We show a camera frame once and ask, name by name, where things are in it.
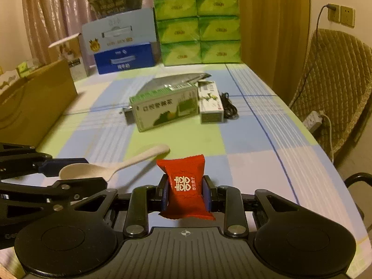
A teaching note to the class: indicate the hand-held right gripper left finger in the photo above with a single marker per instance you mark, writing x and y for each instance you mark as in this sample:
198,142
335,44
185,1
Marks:
164,193

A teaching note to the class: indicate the large cardboard box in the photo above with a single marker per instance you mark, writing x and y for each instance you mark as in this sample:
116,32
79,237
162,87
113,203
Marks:
37,101

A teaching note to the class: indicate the checked cloth desktop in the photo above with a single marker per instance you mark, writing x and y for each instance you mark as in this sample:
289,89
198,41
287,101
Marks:
247,151

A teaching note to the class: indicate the beige plastic spoon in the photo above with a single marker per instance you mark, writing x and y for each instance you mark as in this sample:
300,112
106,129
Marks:
87,170

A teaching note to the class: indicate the pile of small green packs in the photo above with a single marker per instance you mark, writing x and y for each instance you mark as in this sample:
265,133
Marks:
27,68

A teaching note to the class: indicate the black chair armrest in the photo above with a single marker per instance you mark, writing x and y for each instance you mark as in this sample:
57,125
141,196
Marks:
359,186

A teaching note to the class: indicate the white cardboard hang tab box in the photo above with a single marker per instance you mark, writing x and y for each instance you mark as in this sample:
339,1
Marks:
8,82

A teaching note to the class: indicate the small white green box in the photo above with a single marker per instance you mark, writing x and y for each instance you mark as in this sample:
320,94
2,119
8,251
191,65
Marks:
210,101

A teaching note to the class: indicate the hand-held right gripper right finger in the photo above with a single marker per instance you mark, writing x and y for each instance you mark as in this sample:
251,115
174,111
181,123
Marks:
205,193

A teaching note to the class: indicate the stack of green tissue packs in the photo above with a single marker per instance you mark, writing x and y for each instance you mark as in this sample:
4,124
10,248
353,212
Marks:
197,29

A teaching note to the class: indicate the pink curtain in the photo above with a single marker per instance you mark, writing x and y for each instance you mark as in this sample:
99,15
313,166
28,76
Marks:
58,11

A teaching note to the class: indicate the wall socket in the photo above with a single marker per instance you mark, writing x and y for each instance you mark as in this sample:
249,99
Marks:
334,13
347,16

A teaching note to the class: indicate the wooden cabinet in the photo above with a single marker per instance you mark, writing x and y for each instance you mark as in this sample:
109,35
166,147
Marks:
261,35

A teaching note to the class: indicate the red candy packet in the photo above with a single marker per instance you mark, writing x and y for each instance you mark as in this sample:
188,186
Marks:
184,186

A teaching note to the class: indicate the white product box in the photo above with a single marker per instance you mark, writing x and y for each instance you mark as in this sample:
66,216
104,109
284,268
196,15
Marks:
77,64

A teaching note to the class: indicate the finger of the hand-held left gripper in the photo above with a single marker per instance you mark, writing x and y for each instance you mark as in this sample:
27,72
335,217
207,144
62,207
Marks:
81,186
55,165

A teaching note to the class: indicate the light blue milk carton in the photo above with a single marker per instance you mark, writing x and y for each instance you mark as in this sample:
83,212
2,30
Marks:
119,32

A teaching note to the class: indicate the white power strip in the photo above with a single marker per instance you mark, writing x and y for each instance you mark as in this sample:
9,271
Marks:
313,120

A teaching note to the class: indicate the silver foil pouch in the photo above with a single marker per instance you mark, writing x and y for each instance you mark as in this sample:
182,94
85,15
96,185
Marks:
171,81

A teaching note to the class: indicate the quilted cover chair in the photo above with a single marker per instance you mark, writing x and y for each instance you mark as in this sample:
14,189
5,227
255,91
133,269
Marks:
340,87

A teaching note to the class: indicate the dark blue milk carton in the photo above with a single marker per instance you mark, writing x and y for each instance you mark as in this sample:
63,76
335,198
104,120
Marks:
125,58

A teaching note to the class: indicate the green medicine box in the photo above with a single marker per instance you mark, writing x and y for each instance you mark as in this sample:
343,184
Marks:
162,109

